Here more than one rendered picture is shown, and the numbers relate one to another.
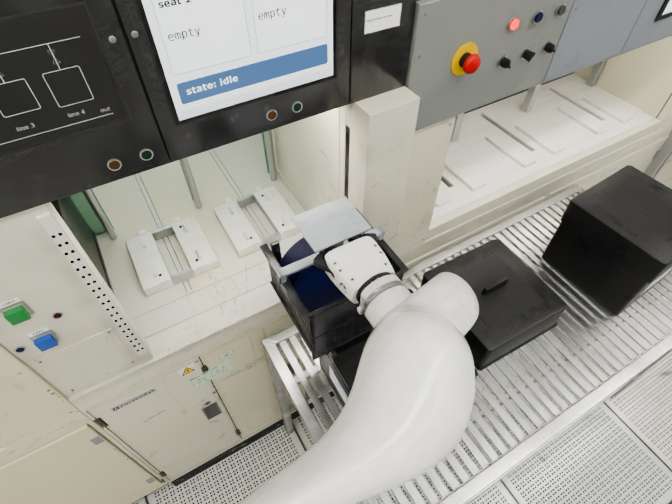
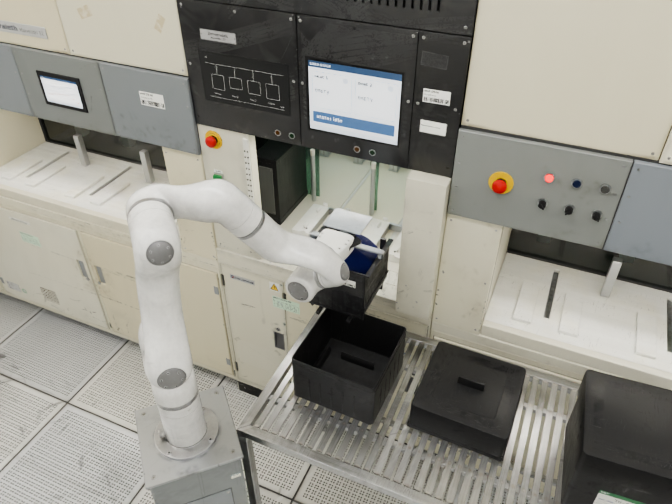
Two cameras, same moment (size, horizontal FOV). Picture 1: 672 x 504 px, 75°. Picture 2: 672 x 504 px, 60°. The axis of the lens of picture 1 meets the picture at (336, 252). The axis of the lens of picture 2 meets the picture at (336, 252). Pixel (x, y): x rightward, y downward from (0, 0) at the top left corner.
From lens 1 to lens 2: 1.23 m
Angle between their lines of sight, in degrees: 40
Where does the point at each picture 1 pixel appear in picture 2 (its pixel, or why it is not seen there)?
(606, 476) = not seen: outside the picture
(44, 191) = (249, 129)
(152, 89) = (302, 108)
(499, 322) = (442, 400)
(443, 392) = (204, 188)
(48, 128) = (260, 104)
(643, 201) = (653, 419)
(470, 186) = (559, 327)
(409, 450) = (185, 191)
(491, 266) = (491, 376)
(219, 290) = not seen: hidden behind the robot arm
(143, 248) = (316, 212)
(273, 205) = not seen: hidden behind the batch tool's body
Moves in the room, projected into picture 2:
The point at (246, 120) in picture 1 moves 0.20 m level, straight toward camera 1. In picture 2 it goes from (342, 144) to (296, 170)
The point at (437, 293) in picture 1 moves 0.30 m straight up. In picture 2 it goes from (303, 239) to (298, 129)
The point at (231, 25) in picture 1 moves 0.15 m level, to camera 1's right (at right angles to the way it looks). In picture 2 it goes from (343, 95) to (376, 114)
